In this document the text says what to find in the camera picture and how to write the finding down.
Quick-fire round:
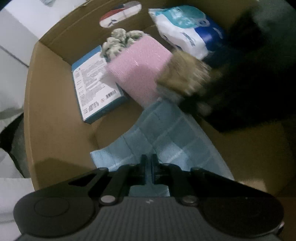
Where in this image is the brown cardboard box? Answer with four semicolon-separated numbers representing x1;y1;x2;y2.
23;0;296;200

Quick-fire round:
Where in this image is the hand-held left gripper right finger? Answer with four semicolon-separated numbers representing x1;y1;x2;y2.
151;155;233;205

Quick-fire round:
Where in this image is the green floral scrunchie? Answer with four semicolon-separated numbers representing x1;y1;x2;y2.
100;28;146;61

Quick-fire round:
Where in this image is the blue and white tissue pack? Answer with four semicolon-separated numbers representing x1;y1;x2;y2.
148;6;228;59

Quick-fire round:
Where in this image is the light blue towel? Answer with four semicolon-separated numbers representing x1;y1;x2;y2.
90;98;235;197

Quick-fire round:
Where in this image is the pink sponge cloth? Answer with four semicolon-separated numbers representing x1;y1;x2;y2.
106;36;174;108

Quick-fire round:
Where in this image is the blue and white box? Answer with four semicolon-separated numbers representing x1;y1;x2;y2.
71;45;129;124

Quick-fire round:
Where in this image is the red toothpaste tube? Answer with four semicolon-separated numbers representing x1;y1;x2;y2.
99;1;142;28

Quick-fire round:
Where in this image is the olive gold packet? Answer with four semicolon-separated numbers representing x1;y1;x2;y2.
157;50;212;99

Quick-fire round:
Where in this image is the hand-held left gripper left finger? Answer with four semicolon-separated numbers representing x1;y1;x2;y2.
68;155;148;205

